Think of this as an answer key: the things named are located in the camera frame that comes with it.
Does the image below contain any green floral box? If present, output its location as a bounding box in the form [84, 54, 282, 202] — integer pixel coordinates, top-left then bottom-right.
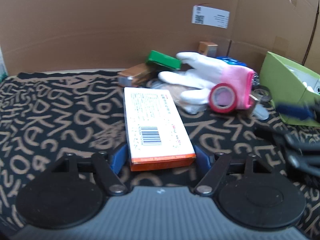
[146, 50, 181, 70]

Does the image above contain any green cardboard storage box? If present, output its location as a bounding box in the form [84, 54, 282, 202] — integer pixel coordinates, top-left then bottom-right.
[259, 51, 320, 127]

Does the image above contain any steel wool scrubber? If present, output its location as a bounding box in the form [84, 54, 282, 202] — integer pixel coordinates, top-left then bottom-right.
[252, 72, 260, 90]

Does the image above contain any small tan upright box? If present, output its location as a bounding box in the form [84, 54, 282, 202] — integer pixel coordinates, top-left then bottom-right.
[198, 41, 218, 57]

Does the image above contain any black tape roll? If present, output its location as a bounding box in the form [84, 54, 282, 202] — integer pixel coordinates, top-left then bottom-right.
[253, 85, 272, 103]

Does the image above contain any white shipping label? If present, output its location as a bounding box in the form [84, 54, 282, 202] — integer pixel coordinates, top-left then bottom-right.
[191, 5, 230, 29]

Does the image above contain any white pink work glove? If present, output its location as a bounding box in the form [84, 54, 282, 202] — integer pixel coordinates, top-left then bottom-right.
[158, 52, 254, 110]

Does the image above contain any white orange medicine box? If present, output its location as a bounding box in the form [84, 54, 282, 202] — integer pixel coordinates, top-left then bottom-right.
[124, 87, 196, 172]

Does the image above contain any blue plastic cube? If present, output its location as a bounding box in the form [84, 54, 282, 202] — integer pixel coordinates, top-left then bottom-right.
[217, 56, 247, 67]

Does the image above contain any large brown cardboard box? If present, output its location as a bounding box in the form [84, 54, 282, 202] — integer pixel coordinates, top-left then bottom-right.
[1, 0, 319, 75]

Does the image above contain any red tape roll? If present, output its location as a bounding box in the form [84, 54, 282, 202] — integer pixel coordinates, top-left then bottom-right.
[208, 83, 238, 114]

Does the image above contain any brown gold box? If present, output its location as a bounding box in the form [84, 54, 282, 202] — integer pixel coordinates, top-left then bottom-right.
[118, 63, 156, 87]

